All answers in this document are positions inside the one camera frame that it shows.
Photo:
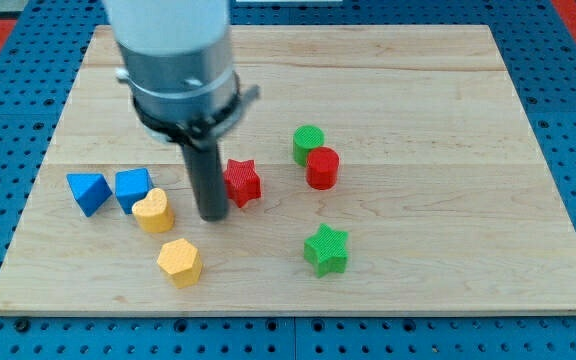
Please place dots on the red star block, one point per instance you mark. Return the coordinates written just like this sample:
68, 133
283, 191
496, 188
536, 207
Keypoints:
243, 184

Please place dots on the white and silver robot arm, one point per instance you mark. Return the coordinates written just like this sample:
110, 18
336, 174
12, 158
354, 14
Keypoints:
178, 65

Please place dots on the green star block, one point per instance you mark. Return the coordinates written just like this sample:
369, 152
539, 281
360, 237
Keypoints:
326, 250

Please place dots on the red cylinder block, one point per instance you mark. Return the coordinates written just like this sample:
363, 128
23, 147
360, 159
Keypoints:
322, 165

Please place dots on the green cylinder block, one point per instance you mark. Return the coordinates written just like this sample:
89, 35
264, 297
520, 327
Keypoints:
305, 139

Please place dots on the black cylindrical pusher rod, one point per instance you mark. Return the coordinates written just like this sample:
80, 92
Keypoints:
204, 169

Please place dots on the light wooden board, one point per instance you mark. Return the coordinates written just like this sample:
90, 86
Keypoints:
442, 187

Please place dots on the yellow hexagon block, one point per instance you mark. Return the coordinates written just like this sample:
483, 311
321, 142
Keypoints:
180, 262

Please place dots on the yellow heart block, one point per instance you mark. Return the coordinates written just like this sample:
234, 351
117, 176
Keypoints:
153, 213

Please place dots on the blue cube block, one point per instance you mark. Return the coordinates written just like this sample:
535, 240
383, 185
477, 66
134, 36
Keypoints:
132, 186

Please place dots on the blue triangle block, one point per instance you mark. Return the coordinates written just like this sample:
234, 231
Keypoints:
89, 190

